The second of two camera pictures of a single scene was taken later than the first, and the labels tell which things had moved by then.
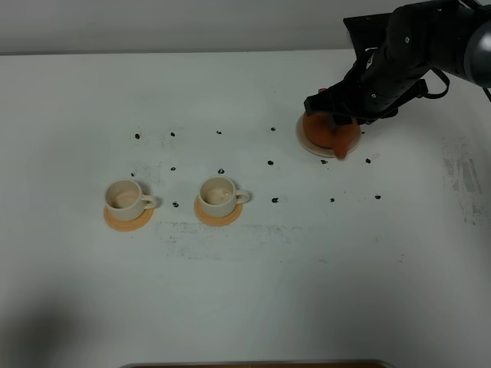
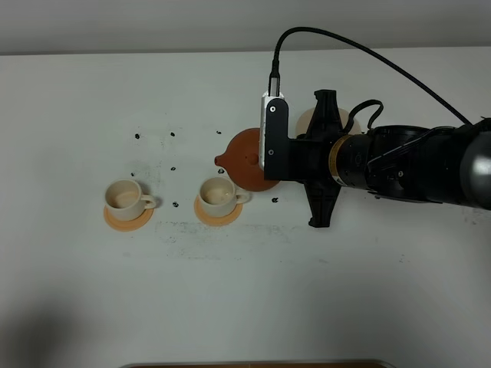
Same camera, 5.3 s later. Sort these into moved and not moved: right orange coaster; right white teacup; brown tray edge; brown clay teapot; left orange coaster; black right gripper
Moved: black right gripper; brown clay teapot
Not moved: brown tray edge; left orange coaster; right white teacup; right orange coaster
